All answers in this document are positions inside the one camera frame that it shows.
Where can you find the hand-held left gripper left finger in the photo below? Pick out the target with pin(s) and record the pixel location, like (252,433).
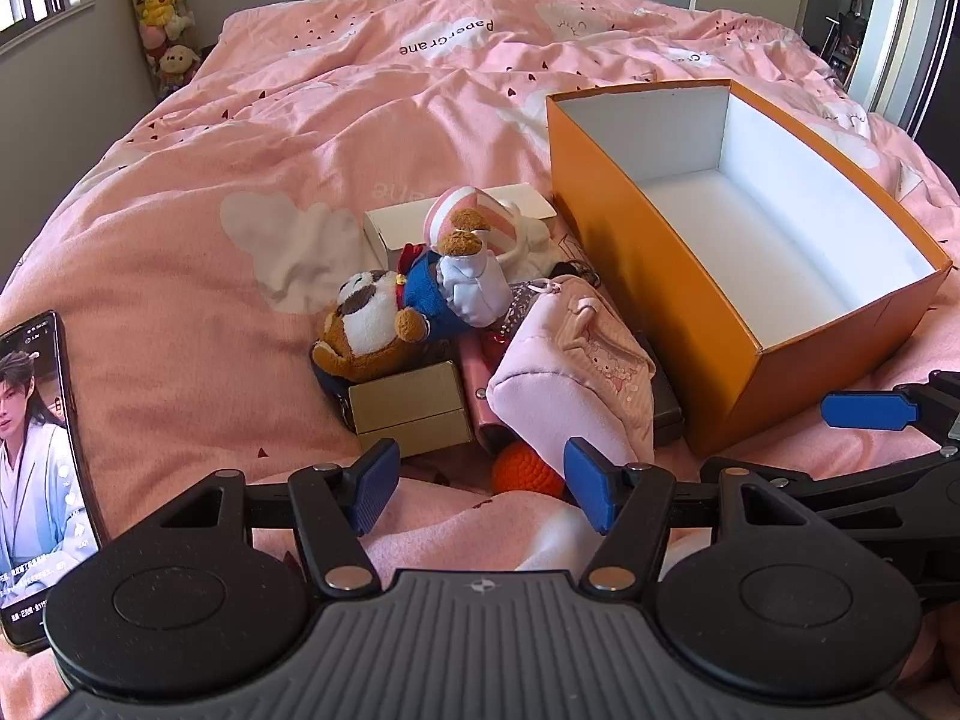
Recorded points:
(371,487)

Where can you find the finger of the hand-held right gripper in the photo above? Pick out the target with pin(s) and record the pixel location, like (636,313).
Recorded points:
(885,484)
(870,411)

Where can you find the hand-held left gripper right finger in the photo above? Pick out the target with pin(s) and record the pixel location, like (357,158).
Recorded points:
(592,484)

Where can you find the orange cardboard box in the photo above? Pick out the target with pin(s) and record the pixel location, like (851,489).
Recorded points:
(675,315)

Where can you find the orange crochet ball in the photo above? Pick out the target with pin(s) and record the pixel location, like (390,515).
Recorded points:
(525,472)

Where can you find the gold small box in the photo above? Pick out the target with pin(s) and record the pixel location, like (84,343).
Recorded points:
(409,405)

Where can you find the black flat case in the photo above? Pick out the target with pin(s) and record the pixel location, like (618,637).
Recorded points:
(664,405)

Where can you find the pink rectangular case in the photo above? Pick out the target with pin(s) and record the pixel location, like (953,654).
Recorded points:
(476,382)

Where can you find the brown white plush dog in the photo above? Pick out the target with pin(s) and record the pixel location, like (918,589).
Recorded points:
(367,319)

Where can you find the pink hat plush toy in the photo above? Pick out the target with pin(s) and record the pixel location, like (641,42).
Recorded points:
(469,281)

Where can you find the white printed cloth bag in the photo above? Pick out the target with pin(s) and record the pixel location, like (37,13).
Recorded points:
(559,249)

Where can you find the white small box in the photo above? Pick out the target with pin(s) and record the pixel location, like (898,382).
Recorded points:
(390,229)

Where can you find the black smartphone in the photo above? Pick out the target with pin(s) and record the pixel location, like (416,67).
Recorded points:
(37,465)

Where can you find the pink printed blanket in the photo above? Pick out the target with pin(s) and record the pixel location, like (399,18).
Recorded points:
(225,127)

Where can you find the hanging plush toy stack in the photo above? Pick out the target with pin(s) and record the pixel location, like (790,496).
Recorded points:
(161,7)

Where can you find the white door frame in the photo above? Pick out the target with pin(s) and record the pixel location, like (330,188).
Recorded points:
(900,30)

